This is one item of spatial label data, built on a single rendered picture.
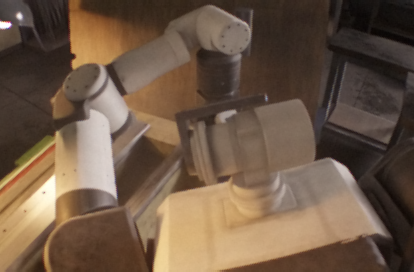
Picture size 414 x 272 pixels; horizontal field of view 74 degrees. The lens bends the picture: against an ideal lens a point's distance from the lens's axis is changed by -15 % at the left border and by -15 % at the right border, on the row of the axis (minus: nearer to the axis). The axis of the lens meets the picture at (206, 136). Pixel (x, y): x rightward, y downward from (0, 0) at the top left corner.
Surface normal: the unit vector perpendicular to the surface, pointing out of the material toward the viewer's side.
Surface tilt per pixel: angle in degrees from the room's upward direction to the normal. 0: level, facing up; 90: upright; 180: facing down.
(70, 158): 21
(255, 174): 83
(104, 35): 76
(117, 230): 16
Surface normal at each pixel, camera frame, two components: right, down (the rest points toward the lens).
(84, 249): 0.15, -0.62
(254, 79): -0.09, 0.40
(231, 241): -0.21, -0.84
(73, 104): -0.19, -0.55
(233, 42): 0.41, 0.56
